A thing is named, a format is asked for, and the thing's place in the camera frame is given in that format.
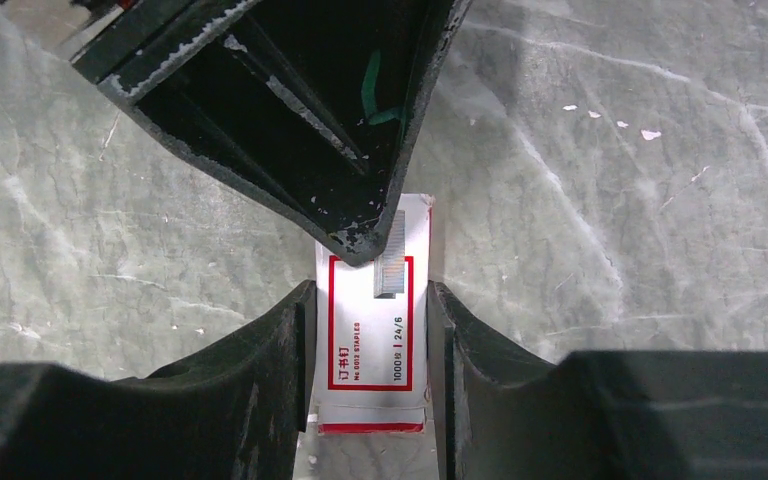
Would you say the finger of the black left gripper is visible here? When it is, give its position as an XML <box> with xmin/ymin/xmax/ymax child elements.
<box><xmin>72</xmin><ymin>0</ymin><xmax>469</xmax><ymax>266</ymax></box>

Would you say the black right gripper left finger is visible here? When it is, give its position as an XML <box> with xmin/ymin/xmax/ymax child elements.
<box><xmin>0</xmin><ymin>280</ymin><xmax>317</xmax><ymax>479</ymax></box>

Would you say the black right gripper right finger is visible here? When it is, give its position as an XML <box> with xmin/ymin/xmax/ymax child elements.
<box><xmin>427</xmin><ymin>282</ymin><xmax>768</xmax><ymax>479</ymax></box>

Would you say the red white staple box sleeve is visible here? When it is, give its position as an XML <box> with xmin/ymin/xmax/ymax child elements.
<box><xmin>313</xmin><ymin>193</ymin><xmax>434</xmax><ymax>434</ymax></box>

